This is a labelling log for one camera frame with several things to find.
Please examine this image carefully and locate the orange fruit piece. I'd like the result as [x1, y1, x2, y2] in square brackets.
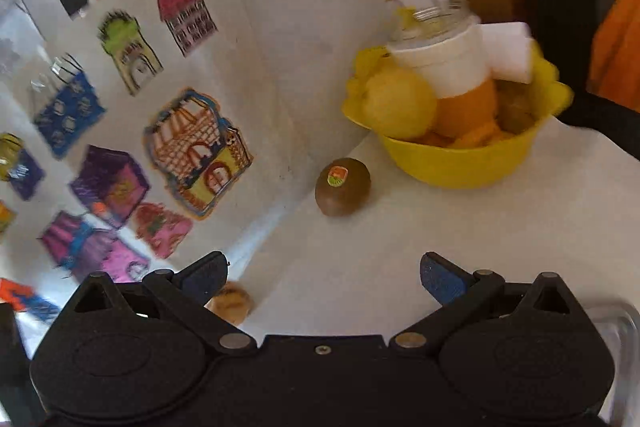
[415, 122, 506, 148]

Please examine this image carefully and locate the brown kiwi with sticker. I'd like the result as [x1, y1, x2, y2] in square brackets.
[315, 158, 372, 218]

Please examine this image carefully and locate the metal tray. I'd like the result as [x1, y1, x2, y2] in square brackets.
[585, 299, 640, 427]

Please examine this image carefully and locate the glass jar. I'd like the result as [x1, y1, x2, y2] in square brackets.
[397, 0, 476, 42]

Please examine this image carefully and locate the white and orange cup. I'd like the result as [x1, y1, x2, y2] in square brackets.
[387, 25, 498, 138]

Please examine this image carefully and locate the brown fruit in bowl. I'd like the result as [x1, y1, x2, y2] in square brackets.
[495, 79, 538, 132]

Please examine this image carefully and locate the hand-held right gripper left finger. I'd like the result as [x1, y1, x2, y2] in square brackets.
[60, 251, 258, 355]

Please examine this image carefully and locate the yellow pear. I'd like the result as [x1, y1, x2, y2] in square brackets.
[365, 67, 438, 140]

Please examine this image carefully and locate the wall poster of girl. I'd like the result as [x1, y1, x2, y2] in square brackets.
[587, 0, 640, 100]

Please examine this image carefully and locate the colourful houses drawing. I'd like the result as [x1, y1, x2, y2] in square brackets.
[0, 0, 321, 328]

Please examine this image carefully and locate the white printed tablecloth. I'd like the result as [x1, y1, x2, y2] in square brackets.
[220, 114, 640, 343]

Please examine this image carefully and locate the white folded paper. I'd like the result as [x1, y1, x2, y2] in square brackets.
[480, 22, 535, 84]

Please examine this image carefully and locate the yellow plastic bowl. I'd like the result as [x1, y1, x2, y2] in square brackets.
[342, 42, 575, 190]

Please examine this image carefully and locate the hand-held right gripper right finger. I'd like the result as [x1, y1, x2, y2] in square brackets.
[387, 251, 588, 355]

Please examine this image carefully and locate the brownish speckled pepino melon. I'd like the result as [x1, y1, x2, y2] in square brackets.
[205, 282, 254, 327]

